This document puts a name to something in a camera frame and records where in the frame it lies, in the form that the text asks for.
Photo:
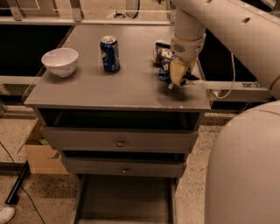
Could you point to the blue Pepsi can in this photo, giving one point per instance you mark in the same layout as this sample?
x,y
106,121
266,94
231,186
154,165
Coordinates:
x,y
110,54

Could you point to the metal railing frame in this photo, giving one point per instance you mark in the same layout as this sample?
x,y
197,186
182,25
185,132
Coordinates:
x,y
86,12

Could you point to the grey drawer cabinet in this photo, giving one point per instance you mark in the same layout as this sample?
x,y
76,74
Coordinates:
x,y
131,99

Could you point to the grey middle drawer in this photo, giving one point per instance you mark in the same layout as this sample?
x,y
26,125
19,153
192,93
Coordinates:
x,y
124,167

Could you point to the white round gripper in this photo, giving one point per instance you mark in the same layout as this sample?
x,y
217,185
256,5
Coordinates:
x,y
189,49

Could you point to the grey open bottom drawer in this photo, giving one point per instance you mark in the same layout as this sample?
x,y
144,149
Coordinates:
x,y
125,200

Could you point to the blue Kettle chip bag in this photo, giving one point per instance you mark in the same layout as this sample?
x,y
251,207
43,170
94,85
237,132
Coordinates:
x,y
165,57

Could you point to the black bar on floor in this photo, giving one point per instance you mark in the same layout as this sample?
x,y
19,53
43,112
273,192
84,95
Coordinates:
x,y
22,171

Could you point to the white shoe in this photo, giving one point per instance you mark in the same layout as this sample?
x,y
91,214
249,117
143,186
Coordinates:
x,y
7,213

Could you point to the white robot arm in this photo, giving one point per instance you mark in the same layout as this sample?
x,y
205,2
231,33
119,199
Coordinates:
x,y
243,173

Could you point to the white ceramic bowl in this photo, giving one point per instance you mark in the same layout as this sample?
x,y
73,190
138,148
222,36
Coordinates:
x,y
61,61

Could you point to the orange soda can lying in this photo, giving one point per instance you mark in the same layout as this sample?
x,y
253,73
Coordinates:
x,y
155,56

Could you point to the grey top drawer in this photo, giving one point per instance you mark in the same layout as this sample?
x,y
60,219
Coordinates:
x,y
127,140

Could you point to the cardboard box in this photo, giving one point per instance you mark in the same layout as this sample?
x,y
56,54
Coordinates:
x,y
41,157

